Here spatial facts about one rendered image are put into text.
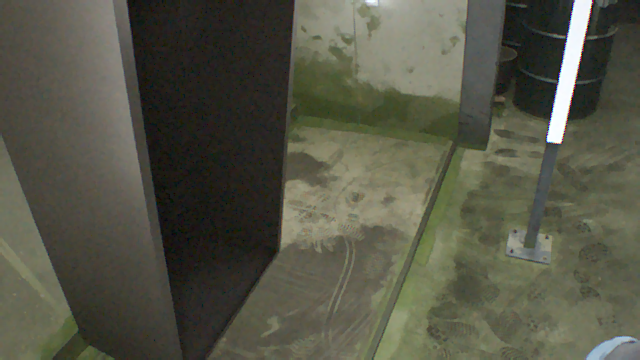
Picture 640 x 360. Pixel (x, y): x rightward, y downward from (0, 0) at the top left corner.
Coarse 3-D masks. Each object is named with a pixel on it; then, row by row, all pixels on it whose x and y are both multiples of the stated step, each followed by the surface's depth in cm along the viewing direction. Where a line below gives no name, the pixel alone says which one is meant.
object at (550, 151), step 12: (552, 144) 189; (552, 156) 192; (540, 168) 199; (552, 168) 195; (540, 180) 200; (540, 192) 203; (540, 204) 207; (540, 216) 210; (528, 228) 217; (528, 240) 220
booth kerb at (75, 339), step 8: (296, 104) 332; (296, 112) 334; (72, 336) 185; (80, 336) 189; (64, 344) 182; (72, 344) 186; (80, 344) 189; (56, 352) 179; (64, 352) 183; (72, 352) 186; (80, 352) 190
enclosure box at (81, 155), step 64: (0, 0) 68; (64, 0) 63; (128, 0) 109; (192, 0) 126; (256, 0) 118; (0, 64) 77; (64, 64) 70; (128, 64) 67; (192, 64) 139; (256, 64) 130; (0, 128) 88; (64, 128) 80; (128, 128) 73; (192, 128) 154; (256, 128) 143; (64, 192) 92; (128, 192) 83; (192, 192) 170; (256, 192) 159; (64, 256) 109; (128, 256) 96; (192, 256) 166; (256, 256) 169; (128, 320) 114; (192, 320) 147
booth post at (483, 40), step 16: (480, 0) 245; (496, 0) 241; (480, 16) 249; (496, 16) 246; (480, 32) 254; (496, 32) 251; (464, 48) 263; (480, 48) 259; (496, 48) 255; (464, 64) 268; (480, 64) 264; (496, 64) 261; (464, 80) 273; (480, 80) 269; (496, 80) 283; (464, 96) 279; (480, 96) 275; (464, 112) 285; (480, 112) 281; (464, 128) 291; (480, 128) 286; (464, 144) 297; (480, 144) 293
